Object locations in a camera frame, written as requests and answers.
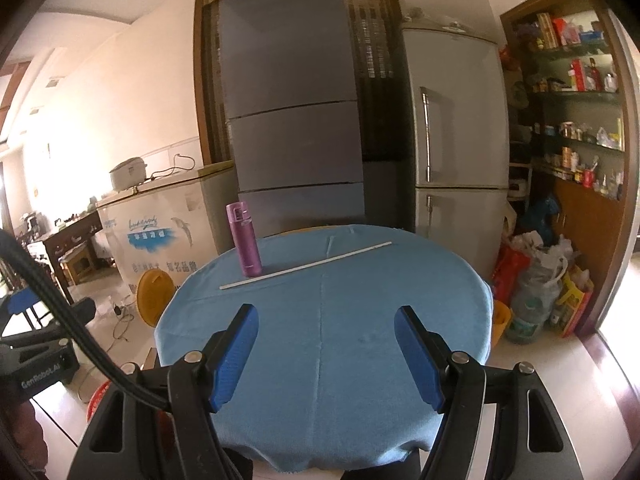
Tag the long white stick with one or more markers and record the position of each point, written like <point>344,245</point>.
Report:
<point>307,266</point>

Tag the blue round tablecloth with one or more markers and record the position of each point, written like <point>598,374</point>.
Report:
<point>326,385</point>

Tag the red plastic bag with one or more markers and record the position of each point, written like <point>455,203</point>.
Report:
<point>510,264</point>

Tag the yellow round stool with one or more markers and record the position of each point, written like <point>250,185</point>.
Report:
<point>153,294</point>

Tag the silver two-door refrigerator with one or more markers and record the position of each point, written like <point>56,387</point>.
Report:
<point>460,143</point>

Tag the dark wooden table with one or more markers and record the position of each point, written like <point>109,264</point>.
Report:
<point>51,247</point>

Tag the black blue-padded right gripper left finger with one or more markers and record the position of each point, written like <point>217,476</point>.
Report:
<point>199,385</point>

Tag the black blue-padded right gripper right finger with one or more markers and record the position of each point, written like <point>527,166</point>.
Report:
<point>453,384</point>

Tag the white chest freezer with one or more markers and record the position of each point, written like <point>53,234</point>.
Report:
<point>176,224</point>

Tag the grey three-door refrigerator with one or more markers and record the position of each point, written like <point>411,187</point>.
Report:
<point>290,96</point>

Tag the wooden pantry shelf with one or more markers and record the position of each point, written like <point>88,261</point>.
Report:
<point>574,102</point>

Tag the purple thermos bottle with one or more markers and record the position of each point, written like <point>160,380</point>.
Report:
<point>244,239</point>

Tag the white rice cooker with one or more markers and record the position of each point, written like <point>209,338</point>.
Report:
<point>128,174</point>

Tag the large water jug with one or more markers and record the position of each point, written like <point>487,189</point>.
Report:
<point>533,300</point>

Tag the red plastic trash basket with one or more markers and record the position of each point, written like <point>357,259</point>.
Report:
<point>96,399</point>

